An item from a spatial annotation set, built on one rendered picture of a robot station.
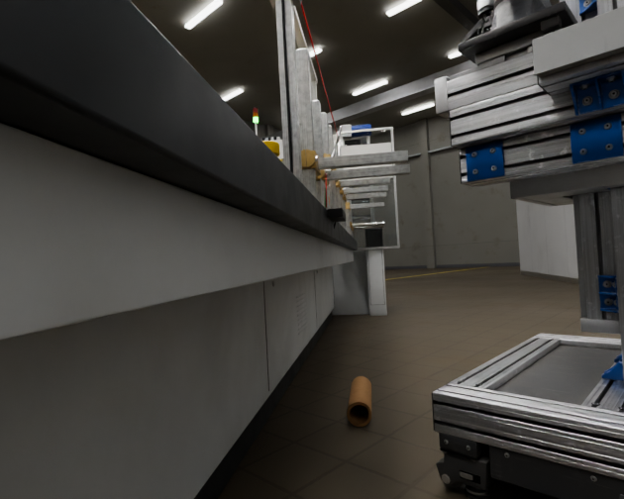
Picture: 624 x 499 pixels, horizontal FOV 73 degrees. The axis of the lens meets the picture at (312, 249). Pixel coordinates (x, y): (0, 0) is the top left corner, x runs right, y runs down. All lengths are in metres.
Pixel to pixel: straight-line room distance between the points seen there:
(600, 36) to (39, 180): 0.89
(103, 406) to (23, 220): 0.45
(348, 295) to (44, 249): 3.94
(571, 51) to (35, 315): 0.91
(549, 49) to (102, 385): 0.94
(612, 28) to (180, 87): 0.79
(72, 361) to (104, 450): 0.14
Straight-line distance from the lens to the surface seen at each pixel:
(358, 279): 4.12
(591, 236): 1.27
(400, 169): 1.50
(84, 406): 0.63
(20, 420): 0.55
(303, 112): 1.26
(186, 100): 0.33
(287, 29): 1.07
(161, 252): 0.35
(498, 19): 1.19
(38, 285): 0.25
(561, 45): 0.97
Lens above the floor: 0.55
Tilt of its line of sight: 1 degrees up
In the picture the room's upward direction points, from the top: 3 degrees counter-clockwise
